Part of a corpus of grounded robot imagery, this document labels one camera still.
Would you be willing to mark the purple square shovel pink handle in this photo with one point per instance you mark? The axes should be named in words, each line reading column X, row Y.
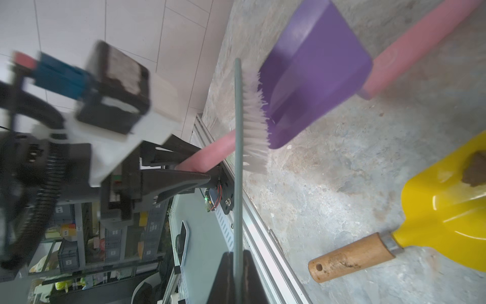
column 415, row 43

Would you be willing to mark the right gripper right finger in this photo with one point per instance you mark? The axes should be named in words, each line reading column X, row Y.
column 253, row 290

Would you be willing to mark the yellow shovel wooden handle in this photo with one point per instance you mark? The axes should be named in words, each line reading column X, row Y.
column 444, row 208

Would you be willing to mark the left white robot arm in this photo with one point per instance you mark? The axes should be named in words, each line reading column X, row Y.
column 37, row 175

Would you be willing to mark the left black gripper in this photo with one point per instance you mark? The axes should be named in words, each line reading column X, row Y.
column 149, row 177

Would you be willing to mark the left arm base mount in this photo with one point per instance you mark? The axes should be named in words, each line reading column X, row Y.
column 219, row 191

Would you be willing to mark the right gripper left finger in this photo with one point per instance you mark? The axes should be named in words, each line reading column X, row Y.
column 222, row 291

